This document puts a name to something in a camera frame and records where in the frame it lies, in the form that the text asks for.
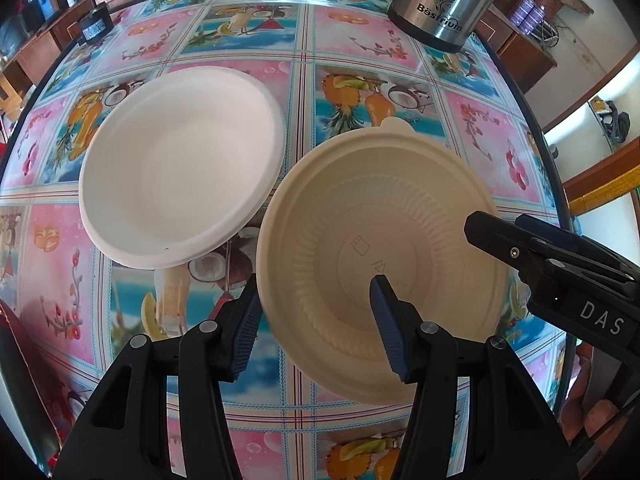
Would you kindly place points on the small black table device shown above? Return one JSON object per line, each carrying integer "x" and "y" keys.
{"x": 95, "y": 27}

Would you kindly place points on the person's right hand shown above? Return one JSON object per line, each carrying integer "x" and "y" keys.
{"x": 587, "y": 410}

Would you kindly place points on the black bag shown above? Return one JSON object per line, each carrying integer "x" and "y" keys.
{"x": 612, "y": 120}

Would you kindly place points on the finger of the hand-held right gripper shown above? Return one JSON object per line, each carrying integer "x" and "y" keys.
{"x": 500, "y": 240}
{"x": 575, "y": 247}

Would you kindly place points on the purple bottles on shelf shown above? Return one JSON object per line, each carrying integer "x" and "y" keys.
{"x": 522, "y": 12}

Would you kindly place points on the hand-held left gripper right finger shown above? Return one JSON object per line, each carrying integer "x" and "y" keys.
{"x": 389, "y": 330}

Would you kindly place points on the fruit print tablecloth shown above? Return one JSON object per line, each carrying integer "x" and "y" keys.
{"x": 350, "y": 25}

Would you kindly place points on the wooden side cabinet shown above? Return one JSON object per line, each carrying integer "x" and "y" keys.
{"x": 520, "y": 60}

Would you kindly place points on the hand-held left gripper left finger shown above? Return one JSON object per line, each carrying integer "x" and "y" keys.
{"x": 245, "y": 332}

